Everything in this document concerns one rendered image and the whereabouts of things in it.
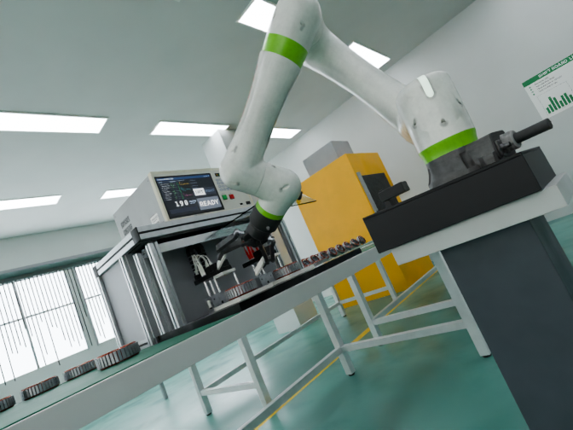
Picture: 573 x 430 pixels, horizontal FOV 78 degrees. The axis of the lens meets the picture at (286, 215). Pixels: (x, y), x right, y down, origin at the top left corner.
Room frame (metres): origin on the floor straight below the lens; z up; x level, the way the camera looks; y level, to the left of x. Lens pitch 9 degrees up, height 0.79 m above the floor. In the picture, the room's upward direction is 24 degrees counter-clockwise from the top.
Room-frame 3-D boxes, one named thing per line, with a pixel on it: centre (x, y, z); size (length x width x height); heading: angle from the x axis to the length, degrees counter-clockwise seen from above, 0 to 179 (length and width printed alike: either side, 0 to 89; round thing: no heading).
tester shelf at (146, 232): (1.49, 0.41, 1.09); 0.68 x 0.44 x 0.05; 140
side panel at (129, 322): (1.29, 0.68, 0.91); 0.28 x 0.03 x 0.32; 50
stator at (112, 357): (0.99, 0.58, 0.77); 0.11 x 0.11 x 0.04
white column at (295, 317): (5.56, 0.50, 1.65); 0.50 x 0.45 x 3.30; 50
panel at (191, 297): (1.44, 0.36, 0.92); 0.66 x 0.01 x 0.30; 140
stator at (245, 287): (1.19, 0.24, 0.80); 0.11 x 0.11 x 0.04
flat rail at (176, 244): (1.35, 0.24, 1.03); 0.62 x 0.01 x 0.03; 140
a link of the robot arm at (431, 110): (0.81, -0.41, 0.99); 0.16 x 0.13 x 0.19; 164
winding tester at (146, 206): (1.50, 0.40, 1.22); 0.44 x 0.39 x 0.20; 140
